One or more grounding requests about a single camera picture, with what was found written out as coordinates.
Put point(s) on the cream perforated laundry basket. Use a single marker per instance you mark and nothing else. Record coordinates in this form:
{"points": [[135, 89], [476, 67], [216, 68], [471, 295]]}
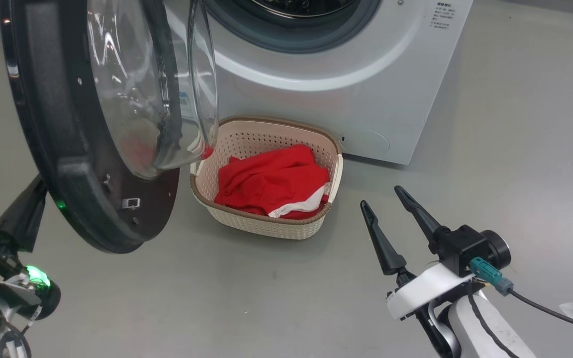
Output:
{"points": [[266, 223]]}

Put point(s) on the white front-load washing machine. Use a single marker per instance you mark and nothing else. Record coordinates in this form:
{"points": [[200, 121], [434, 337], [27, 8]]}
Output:
{"points": [[366, 89]]}

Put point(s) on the black round glass machine door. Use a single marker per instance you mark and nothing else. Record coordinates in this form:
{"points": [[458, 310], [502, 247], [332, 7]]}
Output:
{"points": [[57, 124]]}

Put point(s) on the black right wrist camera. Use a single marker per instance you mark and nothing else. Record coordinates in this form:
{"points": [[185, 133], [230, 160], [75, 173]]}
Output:
{"points": [[465, 248]]}

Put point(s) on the red garment with white trim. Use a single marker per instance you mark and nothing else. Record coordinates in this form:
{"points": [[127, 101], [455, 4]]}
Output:
{"points": [[266, 181]]}

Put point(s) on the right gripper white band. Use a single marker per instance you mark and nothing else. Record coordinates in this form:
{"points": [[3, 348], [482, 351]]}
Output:
{"points": [[426, 291]]}

